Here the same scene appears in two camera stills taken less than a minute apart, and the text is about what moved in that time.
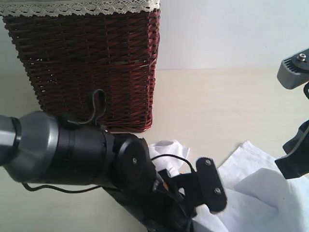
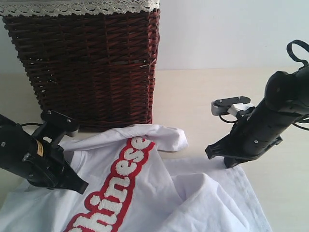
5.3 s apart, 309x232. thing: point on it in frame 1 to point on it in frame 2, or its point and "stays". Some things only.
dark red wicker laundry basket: [92, 68] stays
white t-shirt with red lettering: [260, 198] to [131, 188]
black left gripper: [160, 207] to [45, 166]
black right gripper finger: [296, 163] to [256, 130]
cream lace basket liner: [61, 7] stays
